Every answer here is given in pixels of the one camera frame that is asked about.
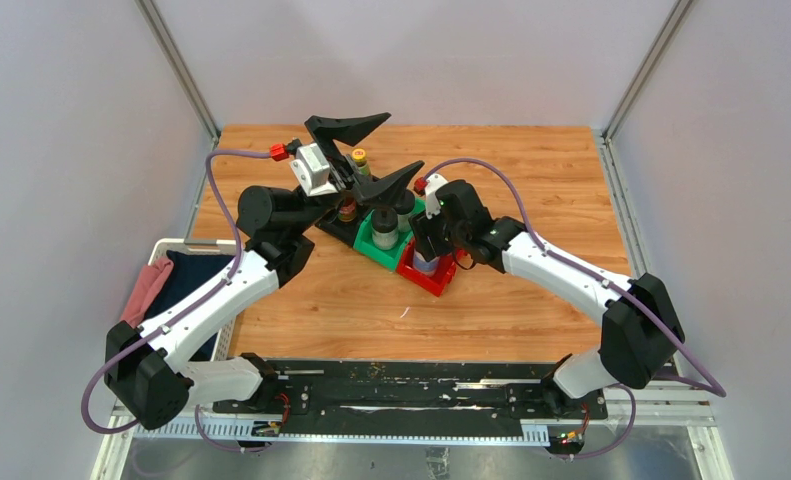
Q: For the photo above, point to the pink cloth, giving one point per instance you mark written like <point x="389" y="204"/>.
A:
<point x="148" y="285"/>

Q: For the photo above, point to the black storage bin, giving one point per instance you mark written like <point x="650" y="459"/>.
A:
<point x="345" y="233"/>

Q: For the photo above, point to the green label sauce bottle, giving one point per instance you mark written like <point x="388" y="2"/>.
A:
<point x="360" y="159"/>

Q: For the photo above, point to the navy cloth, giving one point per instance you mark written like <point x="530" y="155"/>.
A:
<point x="188" y="273"/>

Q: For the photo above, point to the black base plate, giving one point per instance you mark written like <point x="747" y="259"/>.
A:
<point x="411" y="399"/>

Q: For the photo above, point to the corner aluminium post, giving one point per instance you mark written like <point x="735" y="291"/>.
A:
<point x="658" y="47"/>
<point x="166" y="42"/>

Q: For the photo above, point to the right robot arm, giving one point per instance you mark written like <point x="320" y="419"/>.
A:
<point x="640" y="330"/>

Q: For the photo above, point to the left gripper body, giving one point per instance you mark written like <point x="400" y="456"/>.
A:
<point x="322" y="204"/>

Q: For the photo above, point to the red storage bin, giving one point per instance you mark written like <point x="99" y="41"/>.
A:
<point x="436" y="283"/>

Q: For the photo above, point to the red label sauce bottle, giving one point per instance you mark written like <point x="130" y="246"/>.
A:
<point x="347" y="211"/>

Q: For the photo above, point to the squeeze bottle black cap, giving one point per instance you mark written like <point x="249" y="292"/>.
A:
<point x="385" y="230"/>
<point x="404" y="208"/>

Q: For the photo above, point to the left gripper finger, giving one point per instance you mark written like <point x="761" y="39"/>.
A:
<point x="326" y="132"/>
<point x="386" y="191"/>

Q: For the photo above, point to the right corner aluminium post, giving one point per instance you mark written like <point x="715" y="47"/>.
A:
<point x="658" y="47"/>

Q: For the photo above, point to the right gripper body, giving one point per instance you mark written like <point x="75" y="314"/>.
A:
<point x="443" y="237"/>

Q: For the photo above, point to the blue spice jar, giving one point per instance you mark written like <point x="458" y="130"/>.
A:
<point x="425" y="265"/>

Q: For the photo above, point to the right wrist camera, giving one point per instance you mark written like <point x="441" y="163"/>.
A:
<point x="432" y="202"/>

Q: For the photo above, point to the left corner aluminium post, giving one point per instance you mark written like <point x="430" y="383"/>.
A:
<point x="166" y="42"/>

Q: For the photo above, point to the aluminium frame rail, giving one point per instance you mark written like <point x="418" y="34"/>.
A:
<point x="673" y="404"/>

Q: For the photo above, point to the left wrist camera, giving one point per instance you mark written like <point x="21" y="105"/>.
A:
<point x="312" y="171"/>

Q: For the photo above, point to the green storage bin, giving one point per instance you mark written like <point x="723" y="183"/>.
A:
<point x="389" y="259"/>

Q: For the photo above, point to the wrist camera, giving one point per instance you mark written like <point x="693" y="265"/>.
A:
<point x="432" y="202"/>
<point x="312" y="171"/>

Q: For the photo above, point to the white laundry basket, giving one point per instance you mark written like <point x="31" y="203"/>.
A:
<point x="170" y="244"/>

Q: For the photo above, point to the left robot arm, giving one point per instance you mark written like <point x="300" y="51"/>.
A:
<point x="149" y="368"/>

